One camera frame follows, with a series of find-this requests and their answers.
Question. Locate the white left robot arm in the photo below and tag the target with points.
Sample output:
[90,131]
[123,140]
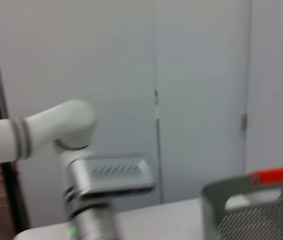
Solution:
[56,125]

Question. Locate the white door latch strip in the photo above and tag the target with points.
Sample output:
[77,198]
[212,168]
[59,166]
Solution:
[156,100]

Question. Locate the grey perforated storage bin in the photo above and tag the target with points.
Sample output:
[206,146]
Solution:
[256,220]

